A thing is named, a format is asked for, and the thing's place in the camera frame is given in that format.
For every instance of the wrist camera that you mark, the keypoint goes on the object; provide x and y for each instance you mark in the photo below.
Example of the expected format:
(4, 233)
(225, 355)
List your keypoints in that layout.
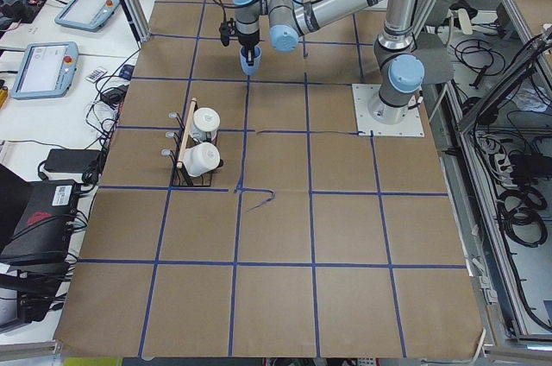
(226, 31)

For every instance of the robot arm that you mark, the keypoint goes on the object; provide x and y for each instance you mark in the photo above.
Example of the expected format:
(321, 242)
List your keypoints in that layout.
(407, 60)

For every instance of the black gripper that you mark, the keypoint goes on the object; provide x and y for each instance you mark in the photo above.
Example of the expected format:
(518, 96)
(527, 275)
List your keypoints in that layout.
(247, 40)

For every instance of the white mug inner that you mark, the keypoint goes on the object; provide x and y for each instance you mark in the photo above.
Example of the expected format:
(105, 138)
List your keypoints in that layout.
(205, 124)

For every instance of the black computer box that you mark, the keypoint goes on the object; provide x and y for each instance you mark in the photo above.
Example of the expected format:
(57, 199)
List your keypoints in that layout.
(36, 218)

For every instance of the black wire mug rack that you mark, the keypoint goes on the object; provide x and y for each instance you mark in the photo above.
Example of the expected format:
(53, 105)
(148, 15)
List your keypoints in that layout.
(182, 140)

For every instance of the remote control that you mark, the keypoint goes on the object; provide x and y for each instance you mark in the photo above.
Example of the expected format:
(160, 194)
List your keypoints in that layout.
(96, 74)

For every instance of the black power adapter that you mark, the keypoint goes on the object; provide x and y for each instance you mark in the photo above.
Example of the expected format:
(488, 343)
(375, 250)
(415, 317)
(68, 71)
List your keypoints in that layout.
(70, 161)

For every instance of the white mug outer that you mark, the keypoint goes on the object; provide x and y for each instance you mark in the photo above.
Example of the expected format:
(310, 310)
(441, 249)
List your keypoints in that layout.
(201, 159)

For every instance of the white mug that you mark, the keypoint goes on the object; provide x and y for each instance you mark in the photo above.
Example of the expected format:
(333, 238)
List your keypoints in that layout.
(201, 159)
(205, 124)

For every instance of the teach pendant far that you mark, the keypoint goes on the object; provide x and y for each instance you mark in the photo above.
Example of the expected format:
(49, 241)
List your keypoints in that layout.
(88, 15)

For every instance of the teach pendant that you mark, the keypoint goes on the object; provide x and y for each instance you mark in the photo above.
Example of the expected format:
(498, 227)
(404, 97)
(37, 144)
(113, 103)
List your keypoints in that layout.
(46, 71)
(88, 15)

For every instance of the light blue plastic cup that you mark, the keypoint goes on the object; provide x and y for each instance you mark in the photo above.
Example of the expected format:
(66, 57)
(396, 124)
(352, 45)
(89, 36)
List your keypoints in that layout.
(250, 60)

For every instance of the teach pendant near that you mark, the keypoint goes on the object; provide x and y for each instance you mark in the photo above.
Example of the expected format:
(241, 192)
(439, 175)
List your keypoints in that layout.
(46, 71)

